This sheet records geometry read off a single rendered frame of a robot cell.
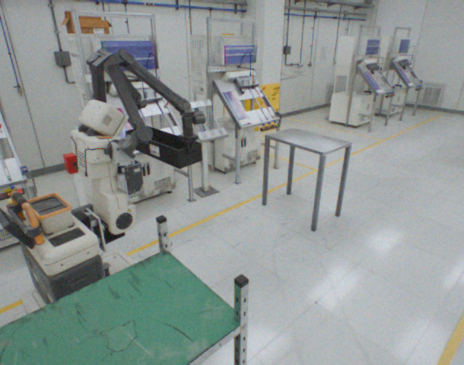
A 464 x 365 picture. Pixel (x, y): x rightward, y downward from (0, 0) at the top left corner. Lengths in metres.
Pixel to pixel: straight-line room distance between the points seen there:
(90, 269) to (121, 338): 0.82
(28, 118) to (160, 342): 4.05
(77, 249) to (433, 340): 2.11
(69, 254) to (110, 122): 0.66
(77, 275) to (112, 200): 0.41
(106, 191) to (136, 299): 0.90
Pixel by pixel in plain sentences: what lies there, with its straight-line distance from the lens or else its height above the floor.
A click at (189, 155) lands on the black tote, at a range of 1.81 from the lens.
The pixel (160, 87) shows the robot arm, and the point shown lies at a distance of 1.72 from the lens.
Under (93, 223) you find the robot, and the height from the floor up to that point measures 0.76.
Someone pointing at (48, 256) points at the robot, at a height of 0.80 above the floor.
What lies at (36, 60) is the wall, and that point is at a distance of 4.68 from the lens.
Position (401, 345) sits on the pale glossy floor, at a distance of 2.36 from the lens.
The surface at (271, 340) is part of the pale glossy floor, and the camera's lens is 2.17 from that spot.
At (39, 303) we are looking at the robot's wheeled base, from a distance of 2.26.
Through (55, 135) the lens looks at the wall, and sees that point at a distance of 4.83.
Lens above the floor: 1.69
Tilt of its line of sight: 24 degrees down
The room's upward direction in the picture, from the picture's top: straight up
